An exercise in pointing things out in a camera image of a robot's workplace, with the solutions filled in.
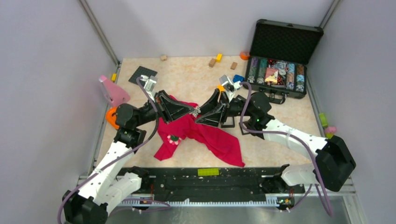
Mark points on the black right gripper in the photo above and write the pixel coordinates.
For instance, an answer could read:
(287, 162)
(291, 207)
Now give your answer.
(215, 111)

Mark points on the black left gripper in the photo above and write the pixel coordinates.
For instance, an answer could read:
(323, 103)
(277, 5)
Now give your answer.
(171, 113)

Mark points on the white silver brooch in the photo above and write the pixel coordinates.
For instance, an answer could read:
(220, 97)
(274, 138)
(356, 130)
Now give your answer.
(196, 112)

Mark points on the magenta garment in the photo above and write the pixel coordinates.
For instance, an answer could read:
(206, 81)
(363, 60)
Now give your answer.
(223, 145)

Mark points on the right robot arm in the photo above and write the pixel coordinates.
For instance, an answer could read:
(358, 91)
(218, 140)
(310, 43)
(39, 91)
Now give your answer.
(331, 161)

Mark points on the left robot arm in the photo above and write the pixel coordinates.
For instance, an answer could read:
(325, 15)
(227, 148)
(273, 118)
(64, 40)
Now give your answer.
(96, 197)

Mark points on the pink flower brooch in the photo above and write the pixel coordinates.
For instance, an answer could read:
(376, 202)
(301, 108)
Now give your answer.
(173, 140)

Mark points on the yellow toy car red wheels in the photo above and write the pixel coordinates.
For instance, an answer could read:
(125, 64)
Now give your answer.
(220, 88)

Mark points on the blue toy car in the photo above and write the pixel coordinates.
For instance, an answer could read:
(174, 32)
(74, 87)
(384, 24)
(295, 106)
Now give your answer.
(238, 78)

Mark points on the dark grey building baseplate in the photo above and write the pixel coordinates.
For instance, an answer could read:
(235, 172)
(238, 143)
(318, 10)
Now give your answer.
(141, 71)

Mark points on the pink plastic piece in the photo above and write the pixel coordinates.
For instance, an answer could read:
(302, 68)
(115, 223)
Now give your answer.
(113, 93)

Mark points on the orange plastic toy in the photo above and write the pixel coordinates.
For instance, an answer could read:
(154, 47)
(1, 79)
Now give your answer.
(111, 117)

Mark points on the small yellow block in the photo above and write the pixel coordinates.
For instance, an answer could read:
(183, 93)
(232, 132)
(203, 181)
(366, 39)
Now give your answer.
(114, 77)

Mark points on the orange object behind case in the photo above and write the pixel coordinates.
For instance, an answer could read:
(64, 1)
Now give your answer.
(244, 55)

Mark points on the playing card box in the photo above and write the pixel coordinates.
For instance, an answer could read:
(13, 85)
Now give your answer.
(271, 76)

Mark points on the green flat brick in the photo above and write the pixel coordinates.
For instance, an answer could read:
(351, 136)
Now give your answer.
(208, 172)

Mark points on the black poker chip case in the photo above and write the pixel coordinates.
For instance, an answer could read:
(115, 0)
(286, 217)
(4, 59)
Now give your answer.
(284, 46)

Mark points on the green pink toy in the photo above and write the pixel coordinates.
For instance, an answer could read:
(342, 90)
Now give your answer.
(329, 131)

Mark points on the black square frame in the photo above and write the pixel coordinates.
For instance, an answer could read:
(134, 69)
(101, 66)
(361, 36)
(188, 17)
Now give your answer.
(229, 123)
(246, 131)

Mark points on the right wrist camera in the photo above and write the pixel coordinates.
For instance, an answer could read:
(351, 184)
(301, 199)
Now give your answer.
(229, 86)

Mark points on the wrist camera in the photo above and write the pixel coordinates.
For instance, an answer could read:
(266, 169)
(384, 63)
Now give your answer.
(229, 86)
(149, 84)

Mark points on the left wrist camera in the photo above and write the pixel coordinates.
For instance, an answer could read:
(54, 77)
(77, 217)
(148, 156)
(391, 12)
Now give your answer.
(149, 84)

